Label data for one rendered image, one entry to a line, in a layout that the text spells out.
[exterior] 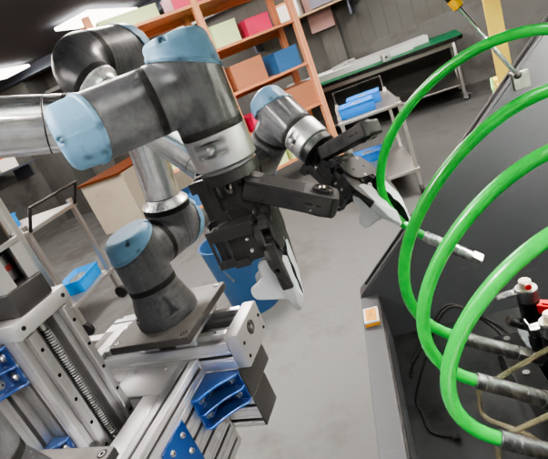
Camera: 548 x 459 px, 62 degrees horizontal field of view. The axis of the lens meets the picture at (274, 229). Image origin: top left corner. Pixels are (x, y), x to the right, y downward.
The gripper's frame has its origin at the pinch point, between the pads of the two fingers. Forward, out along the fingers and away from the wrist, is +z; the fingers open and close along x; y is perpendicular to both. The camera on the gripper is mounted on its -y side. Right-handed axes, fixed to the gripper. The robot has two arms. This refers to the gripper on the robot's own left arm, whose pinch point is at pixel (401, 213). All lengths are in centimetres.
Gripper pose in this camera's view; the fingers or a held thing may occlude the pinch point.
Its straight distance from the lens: 77.5
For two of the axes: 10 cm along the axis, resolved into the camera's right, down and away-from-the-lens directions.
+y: -3.5, 6.6, 6.6
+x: -6.9, 2.9, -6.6
